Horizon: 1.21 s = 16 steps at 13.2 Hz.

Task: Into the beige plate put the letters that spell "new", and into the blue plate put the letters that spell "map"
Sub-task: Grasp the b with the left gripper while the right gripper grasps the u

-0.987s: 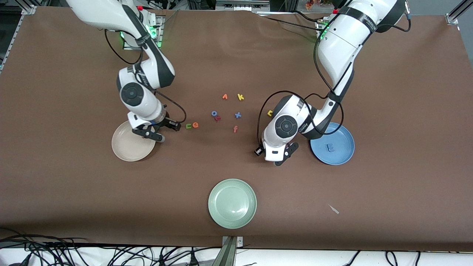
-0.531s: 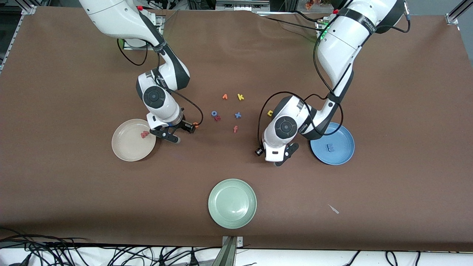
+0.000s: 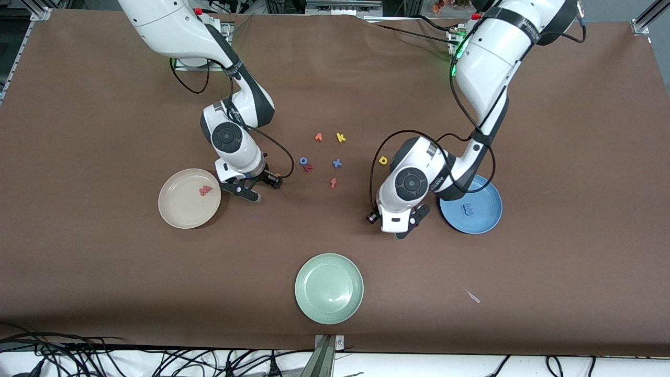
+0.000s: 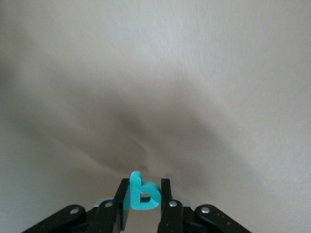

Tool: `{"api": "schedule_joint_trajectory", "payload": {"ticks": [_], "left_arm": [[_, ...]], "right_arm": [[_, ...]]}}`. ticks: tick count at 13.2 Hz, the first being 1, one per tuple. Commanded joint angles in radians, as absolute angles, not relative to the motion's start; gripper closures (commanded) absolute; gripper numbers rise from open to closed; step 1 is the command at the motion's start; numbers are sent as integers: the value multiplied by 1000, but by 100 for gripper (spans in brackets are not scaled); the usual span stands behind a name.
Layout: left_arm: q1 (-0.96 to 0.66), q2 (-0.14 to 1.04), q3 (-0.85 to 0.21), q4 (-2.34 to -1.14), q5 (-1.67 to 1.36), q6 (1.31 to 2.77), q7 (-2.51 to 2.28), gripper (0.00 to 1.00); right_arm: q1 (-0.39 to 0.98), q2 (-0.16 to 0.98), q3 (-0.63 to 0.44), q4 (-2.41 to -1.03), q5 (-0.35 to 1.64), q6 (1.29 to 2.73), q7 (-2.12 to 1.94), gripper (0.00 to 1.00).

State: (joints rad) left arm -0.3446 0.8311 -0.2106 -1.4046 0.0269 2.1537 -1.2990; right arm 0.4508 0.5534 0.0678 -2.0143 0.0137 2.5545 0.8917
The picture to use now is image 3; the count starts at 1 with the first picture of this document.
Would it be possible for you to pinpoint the black cable on table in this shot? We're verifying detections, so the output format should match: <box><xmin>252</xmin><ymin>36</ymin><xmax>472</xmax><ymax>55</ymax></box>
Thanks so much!
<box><xmin>366</xmin><ymin>18</ymin><xmax>461</xmax><ymax>48</ymax></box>

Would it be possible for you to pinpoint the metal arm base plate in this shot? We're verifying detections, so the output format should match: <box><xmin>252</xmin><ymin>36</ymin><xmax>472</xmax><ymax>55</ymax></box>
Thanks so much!
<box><xmin>446</xmin><ymin>26</ymin><xmax>467</xmax><ymax>59</ymax></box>
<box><xmin>174</xmin><ymin>21</ymin><xmax>233</xmax><ymax>71</ymax></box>

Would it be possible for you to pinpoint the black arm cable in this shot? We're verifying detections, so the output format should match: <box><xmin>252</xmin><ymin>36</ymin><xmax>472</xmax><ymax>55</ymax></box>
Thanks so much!
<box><xmin>370</xmin><ymin>16</ymin><xmax>587</xmax><ymax>210</ymax></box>
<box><xmin>169</xmin><ymin>57</ymin><xmax>295</xmax><ymax>180</ymax></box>

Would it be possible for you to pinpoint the brown table cover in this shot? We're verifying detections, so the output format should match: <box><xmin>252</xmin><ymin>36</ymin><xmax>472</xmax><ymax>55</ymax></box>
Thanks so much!
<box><xmin>0</xmin><ymin>8</ymin><xmax>670</xmax><ymax>359</ymax></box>

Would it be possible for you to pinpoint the green round plate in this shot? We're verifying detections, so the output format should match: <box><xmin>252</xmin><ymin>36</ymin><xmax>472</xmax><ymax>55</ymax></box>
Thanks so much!
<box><xmin>294</xmin><ymin>253</ymin><xmax>364</xmax><ymax>325</ymax></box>

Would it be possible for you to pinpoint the grey equipment box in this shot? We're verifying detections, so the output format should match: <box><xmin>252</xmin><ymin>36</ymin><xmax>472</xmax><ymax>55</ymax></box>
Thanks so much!
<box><xmin>305</xmin><ymin>0</ymin><xmax>383</xmax><ymax>16</ymax></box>

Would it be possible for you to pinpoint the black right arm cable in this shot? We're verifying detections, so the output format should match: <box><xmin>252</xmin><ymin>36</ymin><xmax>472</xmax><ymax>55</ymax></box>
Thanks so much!
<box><xmin>169</xmin><ymin>57</ymin><xmax>295</xmax><ymax>180</ymax></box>

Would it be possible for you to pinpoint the black cable tangle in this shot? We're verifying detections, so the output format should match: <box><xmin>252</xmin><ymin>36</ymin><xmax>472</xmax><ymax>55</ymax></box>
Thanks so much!
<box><xmin>0</xmin><ymin>322</ymin><xmax>315</xmax><ymax>377</ymax></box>

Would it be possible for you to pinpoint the blue round plate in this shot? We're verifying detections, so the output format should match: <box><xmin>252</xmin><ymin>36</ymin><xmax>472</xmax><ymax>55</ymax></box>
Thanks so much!
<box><xmin>439</xmin><ymin>173</ymin><xmax>503</xmax><ymax>235</ymax></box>

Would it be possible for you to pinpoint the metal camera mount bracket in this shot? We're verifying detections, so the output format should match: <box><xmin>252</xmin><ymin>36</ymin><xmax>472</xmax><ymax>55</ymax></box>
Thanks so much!
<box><xmin>301</xmin><ymin>334</ymin><xmax>345</xmax><ymax>377</ymax></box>

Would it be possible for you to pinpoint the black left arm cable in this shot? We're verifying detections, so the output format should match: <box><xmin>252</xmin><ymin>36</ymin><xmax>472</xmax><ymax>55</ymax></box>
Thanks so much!
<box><xmin>370</xmin><ymin>16</ymin><xmax>587</xmax><ymax>210</ymax></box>

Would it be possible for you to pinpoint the beige round plate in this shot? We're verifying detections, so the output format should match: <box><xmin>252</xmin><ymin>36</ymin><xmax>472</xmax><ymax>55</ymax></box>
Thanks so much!
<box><xmin>158</xmin><ymin>168</ymin><xmax>222</xmax><ymax>229</ymax></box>

